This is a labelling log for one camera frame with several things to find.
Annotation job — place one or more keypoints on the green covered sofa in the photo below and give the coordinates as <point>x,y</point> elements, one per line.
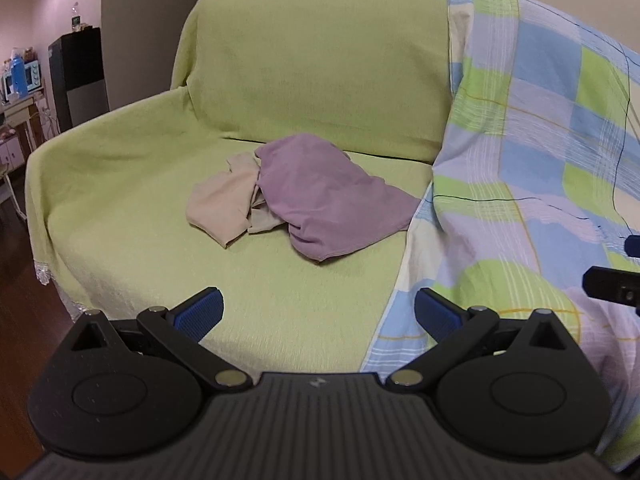
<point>300,60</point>

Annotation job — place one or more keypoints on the beige garment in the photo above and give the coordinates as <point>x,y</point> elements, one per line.
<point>220,205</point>

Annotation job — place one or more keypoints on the purple garment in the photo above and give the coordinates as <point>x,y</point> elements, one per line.
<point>325,195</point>

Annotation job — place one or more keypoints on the black refrigerator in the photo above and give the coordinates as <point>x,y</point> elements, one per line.
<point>75,70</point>

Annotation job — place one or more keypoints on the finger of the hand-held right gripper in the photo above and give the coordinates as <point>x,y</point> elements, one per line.
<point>610,285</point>
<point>634,246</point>

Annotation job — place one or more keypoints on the light blue toaster oven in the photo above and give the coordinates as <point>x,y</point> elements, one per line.
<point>34,75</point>

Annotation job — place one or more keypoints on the white side table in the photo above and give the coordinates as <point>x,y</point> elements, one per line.
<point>20,110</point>

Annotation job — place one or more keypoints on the pastel checked blanket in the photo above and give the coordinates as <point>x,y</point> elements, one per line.
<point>540,135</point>

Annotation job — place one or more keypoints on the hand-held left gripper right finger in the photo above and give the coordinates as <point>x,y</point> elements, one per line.
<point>435,312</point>

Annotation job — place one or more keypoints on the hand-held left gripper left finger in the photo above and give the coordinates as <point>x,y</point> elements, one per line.
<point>200,310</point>

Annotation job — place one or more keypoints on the blue thermos jug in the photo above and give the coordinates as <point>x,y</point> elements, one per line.
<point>19,77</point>

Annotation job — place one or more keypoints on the clear plastic bottle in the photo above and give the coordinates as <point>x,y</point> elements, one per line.
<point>76,20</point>

